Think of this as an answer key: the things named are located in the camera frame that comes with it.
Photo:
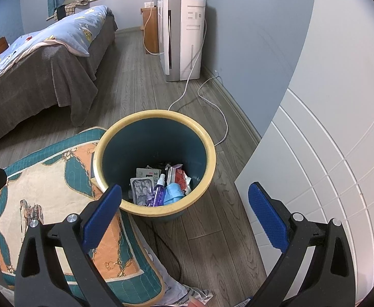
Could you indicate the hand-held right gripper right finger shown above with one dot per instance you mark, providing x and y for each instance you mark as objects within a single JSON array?
[{"x": 267, "y": 214}]

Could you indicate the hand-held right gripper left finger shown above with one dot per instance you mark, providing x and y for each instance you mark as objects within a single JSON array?
[{"x": 103, "y": 214}]

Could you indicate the silver foil packet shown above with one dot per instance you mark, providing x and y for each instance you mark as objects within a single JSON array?
[{"x": 142, "y": 192}]

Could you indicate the white printed box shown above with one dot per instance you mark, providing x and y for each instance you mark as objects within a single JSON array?
[{"x": 147, "y": 173}]

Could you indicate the purple spray bottle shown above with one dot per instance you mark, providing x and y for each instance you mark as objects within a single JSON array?
[{"x": 159, "y": 192}]

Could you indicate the teal bin with yellow rim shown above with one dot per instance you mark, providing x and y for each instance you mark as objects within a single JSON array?
[{"x": 126, "y": 147}]

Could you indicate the blue face mask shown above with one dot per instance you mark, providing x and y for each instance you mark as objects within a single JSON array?
[{"x": 174, "y": 194}]

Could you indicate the teal and orange quilted mat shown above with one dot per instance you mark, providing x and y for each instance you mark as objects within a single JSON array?
[{"x": 52, "y": 185}]

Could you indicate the bed with brown blanket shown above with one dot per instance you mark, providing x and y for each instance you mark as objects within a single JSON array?
[{"x": 46, "y": 76}]

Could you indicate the white panelled door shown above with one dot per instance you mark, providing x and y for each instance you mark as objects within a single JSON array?
[{"x": 334, "y": 134}]

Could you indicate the white printed cloth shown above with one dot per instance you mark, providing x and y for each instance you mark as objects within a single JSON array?
[{"x": 187, "y": 294}]

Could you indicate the blue printed quilt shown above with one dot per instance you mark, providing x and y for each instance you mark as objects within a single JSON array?
[{"x": 55, "y": 32}]

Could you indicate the wooden cabinet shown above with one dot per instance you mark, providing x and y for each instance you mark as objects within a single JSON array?
[{"x": 151, "y": 28}]

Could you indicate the white air purifier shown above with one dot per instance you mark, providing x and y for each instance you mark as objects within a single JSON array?
[{"x": 180, "y": 38}]

